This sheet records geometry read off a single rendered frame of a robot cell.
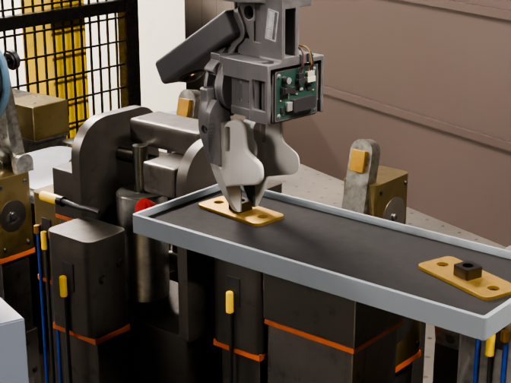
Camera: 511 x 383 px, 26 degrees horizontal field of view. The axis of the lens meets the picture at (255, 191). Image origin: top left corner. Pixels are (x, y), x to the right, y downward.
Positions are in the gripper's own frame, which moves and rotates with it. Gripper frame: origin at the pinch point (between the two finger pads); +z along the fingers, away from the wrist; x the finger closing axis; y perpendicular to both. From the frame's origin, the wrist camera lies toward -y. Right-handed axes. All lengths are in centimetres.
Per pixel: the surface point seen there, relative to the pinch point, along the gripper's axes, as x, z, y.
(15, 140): 11, 8, -57
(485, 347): 12.9, 13.6, 19.8
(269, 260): -7.1, 1.7, 11.0
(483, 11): 256, 26, -147
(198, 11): 301, 53, -346
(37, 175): 21, 18, -68
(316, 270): -6.6, 1.4, 15.9
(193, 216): -4.0, 1.9, -2.2
